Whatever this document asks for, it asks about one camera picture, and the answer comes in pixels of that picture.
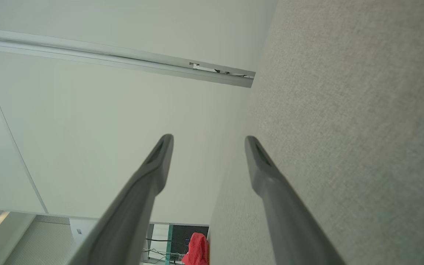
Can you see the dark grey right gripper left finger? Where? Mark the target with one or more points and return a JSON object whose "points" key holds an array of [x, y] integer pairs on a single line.
{"points": [[131, 213]]}

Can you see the teal metal upright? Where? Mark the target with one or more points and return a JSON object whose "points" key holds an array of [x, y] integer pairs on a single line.
{"points": [[169, 243]]}

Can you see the dark glass panel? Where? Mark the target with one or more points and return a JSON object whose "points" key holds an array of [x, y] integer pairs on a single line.
{"points": [[180, 237]]}

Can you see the red jersey with number 23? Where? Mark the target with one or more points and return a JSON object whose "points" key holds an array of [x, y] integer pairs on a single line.
{"points": [[196, 250]]}

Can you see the white cabinet box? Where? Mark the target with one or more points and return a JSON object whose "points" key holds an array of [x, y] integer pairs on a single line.
{"points": [[83, 232]]}

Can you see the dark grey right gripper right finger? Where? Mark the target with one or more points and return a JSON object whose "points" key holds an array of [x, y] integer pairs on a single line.
{"points": [[285, 221]]}

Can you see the grey metal partition post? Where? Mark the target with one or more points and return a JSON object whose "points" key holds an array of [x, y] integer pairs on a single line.
{"points": [[123, 57]]}

